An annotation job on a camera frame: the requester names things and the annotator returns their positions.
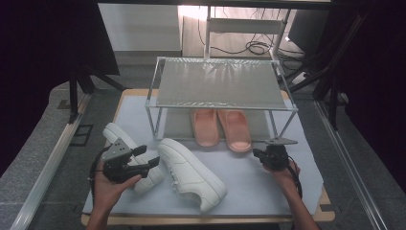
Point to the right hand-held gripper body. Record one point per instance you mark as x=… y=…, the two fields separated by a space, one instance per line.
x=277 y=158

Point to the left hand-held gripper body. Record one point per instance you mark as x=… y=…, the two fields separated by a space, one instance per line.
x=118 y=153

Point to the white sneaker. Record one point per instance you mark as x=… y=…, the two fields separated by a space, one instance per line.
x=191 y=175
x=113 y=131

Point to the pink slipper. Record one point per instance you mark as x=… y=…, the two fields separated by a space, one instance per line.
x=205 y=127
x=237 y=131

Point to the silver metal shoe rack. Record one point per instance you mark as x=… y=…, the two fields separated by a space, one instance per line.
x=220 y=83

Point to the person's right hand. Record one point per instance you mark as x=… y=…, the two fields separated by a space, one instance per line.
x=287 y=179

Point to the person's left hand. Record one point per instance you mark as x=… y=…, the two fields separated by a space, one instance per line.
x=107 y=193

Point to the pale blue table mat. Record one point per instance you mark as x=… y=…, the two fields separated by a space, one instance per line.
x=255 y=185

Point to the black tripod stand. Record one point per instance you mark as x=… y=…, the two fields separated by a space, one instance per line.
x=74 y=96

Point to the white panel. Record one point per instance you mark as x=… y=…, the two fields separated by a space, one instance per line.
x=140 y=27

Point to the white metal stand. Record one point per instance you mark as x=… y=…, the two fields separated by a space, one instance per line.
x=244 y=25

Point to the black curtain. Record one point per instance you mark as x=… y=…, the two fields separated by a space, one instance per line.
x=379 y=80
x=38 y=48

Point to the dark monitor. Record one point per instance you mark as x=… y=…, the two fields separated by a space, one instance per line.
x=306 y=32

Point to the aluminium rail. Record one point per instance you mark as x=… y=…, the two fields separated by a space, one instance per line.
x=44 y=179
x=351 y=172

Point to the black metal frame stand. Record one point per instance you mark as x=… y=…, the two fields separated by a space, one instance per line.
x=333 y=96

